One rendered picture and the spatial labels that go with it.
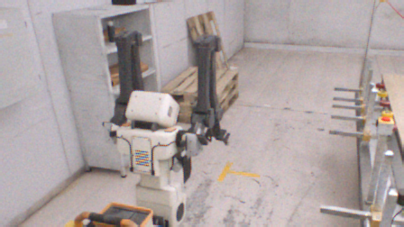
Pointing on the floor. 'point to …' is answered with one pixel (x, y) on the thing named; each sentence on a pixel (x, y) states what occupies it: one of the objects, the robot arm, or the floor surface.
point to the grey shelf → (96, 106)
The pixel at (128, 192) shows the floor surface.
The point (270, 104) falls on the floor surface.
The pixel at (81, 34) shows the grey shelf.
